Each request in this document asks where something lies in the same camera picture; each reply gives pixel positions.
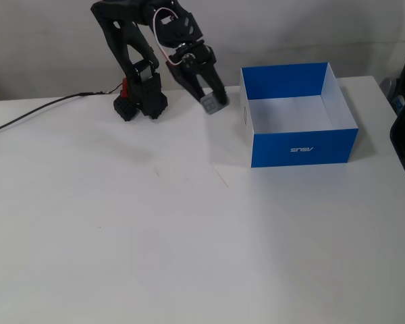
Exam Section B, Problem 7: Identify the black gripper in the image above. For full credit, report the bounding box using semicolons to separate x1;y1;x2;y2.
155;9;230;107

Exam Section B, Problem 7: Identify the gray cube block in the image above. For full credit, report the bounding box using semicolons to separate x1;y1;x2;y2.
200;88;229;116

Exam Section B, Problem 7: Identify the blue white cardboard box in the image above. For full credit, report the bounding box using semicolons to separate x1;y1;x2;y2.
239;61;360;169

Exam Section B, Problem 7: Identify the white red servo wire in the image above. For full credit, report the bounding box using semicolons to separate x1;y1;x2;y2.
152;6;185;66

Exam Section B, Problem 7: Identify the black power cable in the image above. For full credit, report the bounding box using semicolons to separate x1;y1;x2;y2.
0;91;104;137

